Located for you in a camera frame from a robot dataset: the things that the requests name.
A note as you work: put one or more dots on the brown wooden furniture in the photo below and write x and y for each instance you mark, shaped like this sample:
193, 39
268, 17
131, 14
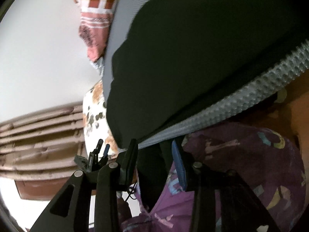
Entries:
43, 140

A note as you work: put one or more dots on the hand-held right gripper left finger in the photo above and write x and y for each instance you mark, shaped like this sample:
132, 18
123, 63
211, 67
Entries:
130, 159

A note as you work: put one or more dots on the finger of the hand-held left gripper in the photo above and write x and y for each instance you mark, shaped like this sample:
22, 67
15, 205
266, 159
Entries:
94, 158
106, 151

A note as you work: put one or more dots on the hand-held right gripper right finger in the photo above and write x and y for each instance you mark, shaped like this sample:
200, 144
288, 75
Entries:
179, 166

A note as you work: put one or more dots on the pale grey bed sheet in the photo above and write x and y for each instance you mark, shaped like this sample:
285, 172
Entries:
97, 66

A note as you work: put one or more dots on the white floral printed cloth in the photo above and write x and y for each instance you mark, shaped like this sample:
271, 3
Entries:
96, 120

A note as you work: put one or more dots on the pink plaid blanket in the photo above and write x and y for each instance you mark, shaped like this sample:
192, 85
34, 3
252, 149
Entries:
96, 17

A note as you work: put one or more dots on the black pants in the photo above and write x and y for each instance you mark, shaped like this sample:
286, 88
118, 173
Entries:
193, 53

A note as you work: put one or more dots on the grey mesh mat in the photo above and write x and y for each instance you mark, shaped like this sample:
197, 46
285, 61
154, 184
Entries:
120, 17

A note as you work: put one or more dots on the purple printed clothing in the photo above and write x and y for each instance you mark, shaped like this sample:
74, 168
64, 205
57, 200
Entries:
229, 145

